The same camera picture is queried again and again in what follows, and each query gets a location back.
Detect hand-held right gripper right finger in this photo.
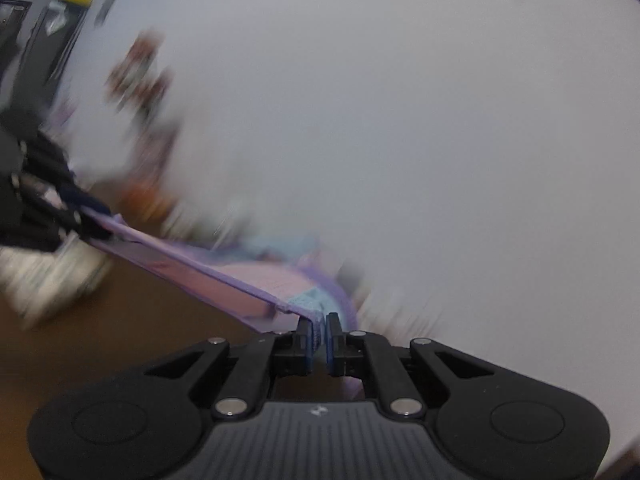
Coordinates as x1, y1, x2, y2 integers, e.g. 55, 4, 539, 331
325, 313, 496, 419

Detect pink knitted vase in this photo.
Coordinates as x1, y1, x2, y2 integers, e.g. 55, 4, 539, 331
137, 114, 177, 182

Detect dried pink roses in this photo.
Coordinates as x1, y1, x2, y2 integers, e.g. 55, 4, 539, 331
107, 31, 174, 117

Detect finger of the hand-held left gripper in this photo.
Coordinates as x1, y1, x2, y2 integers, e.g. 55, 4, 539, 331
22, 132, 112, 221
15, 194, 114, 252

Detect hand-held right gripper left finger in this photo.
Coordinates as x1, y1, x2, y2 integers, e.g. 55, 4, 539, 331
145, 317, 316, 420

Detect pink and blue mesh garment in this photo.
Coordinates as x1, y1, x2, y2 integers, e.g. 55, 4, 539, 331
85, 210, 368, 401

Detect dark wooden door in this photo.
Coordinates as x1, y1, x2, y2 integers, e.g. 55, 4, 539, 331
0, 0, 32, 73

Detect grey refrigerator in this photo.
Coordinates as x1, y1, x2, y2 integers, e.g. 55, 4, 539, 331
20, 2, 87, 107

